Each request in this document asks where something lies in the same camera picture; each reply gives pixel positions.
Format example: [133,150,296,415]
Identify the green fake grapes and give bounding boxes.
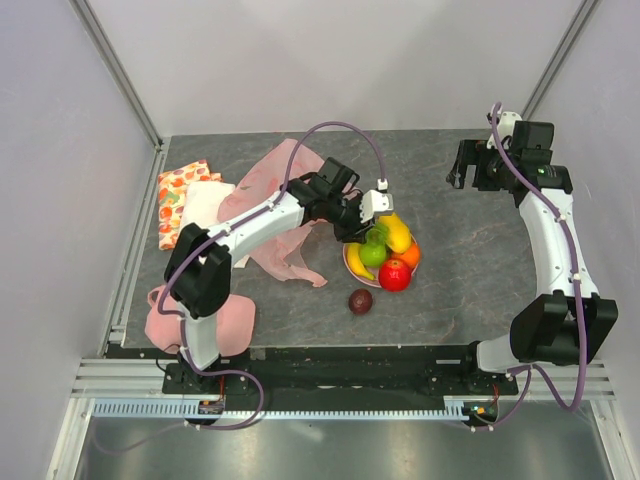
[365,222,390,246]

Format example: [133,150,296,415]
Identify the green fake apple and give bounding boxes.
[359,241,389,268]

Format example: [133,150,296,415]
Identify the yellow fake banana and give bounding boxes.
[346,243,376,281]

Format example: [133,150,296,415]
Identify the yellow fake mango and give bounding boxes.
[378,213,412,254]

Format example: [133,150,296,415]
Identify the fake orange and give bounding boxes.
[391,241,421,269]

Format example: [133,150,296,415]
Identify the pink plastic bag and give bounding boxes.
[218,137,361,289]

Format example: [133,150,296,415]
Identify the red fake fruit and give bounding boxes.
[378,258,412,292]

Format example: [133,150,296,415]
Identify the dark purple fake plum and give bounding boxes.
[348,289,374,315]

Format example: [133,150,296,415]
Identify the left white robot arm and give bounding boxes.
[163,158,378,393]

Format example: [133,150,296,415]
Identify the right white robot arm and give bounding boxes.
[446,111,618,394]

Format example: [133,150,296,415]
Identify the pink plate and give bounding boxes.
[342,239,421,292]

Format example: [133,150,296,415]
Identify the white cloth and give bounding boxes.
[179,181,256,232]

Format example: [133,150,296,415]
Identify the pink baseball cap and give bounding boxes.
[145,285,256,357]

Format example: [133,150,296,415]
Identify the floral orange cloth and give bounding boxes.
[157,159,222,251]

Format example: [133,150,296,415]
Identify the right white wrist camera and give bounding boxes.
[496,108,522,150]

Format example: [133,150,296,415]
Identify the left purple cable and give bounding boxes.
[92,121,389,454]

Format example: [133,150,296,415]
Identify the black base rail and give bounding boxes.
[162,345,518,397]

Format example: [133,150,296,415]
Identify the right aluminium frame post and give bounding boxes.
[517,0,601,120]

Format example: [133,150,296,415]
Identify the aluminium frame post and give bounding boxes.
[517,0,601,120]
[69,0,165,151]

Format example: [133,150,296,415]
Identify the grey cable duct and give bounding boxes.
[92,398,469,421]

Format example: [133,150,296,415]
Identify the left aluminium frame post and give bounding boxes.
[69,0,165,151]

